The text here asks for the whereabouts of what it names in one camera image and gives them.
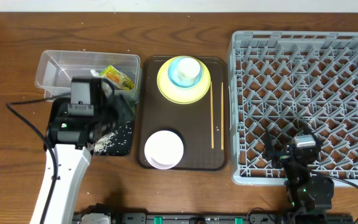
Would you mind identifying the white tissue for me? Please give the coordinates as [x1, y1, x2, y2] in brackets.
[90, 68, 113, 94]

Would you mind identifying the green orange snack wrapper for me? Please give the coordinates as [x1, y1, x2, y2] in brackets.
[100, 65, 134, 90]

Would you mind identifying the yellow plate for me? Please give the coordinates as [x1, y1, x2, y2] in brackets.
[157, 55, 211, 105]

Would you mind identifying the pile of rice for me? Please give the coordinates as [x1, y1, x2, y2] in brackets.
[93, 122, 134, 156]

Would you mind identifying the brown serving tray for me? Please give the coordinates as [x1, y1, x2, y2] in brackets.
[135, 56, 229, 171]

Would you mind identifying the light blue bowl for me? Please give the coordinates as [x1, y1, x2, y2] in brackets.
[168, 57, 203, 88]

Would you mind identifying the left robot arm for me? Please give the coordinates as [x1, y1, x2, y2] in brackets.
[30, 78, 119, 223]

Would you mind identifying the black waste tray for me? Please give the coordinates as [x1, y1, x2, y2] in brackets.
[45, 95, 135, 156]

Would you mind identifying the cream white cup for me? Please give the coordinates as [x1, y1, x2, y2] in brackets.
[177, 57, 201, 87]

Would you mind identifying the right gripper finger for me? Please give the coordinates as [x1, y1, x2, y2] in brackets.
[300, 123, 322, 145]
[262, 129, 278, 159]

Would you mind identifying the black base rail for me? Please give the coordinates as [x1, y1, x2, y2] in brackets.
[71, 203, 353, 224]

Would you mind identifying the clear plastic bin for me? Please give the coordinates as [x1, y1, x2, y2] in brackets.
[35, 50, 142, 102]

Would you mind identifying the white bowl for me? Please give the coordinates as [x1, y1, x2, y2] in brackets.
[144, 130, 184, 170]

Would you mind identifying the grey dishwasher rack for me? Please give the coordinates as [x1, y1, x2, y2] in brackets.
[227, 30, 358, 187]

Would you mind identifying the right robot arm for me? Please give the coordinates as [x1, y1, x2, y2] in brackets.
[263, 126, 334, 223]

